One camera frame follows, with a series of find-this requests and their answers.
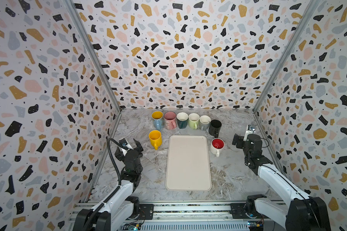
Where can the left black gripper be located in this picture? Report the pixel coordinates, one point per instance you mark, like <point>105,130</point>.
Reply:
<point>136,151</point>

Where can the dark green mug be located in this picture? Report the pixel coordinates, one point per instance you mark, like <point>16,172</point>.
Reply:
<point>182,120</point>

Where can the grey mug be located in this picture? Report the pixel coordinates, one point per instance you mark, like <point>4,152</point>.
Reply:
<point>204,122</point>

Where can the light green mug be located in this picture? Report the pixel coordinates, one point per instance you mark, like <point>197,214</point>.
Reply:
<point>194,121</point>

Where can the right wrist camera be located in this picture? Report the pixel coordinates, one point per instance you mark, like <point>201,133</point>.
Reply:
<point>249,130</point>

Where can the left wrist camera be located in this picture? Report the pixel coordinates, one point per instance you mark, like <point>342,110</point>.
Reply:
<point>124,145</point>

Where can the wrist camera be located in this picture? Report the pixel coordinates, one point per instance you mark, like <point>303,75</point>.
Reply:
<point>249,130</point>
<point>124,145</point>

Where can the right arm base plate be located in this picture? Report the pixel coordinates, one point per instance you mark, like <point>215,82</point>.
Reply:
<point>242,210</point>

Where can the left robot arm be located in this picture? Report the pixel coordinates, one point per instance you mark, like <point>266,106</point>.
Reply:
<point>119,205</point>

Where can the white mug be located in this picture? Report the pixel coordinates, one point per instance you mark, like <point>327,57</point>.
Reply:
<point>216,147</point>

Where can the black mug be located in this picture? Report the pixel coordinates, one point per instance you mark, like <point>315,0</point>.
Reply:
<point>214,128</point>

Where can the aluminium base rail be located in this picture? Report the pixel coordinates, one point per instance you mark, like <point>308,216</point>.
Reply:
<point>190,216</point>

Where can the light blue yellow-inside mug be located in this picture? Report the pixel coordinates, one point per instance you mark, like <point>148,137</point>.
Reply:
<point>157,117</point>

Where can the yellow mug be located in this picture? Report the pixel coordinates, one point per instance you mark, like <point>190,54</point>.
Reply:
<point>155,138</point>

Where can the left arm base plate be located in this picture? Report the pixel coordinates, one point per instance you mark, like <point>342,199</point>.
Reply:
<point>142,212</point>

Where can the cream plastic tray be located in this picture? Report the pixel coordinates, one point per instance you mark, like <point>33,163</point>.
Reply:
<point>188,164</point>

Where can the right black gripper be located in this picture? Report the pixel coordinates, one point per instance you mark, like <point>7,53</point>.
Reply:
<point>240,141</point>

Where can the pink patterned mug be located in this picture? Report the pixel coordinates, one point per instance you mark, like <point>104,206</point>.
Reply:
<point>170,120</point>

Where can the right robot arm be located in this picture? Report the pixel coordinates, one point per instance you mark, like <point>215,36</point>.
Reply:
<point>300,212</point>

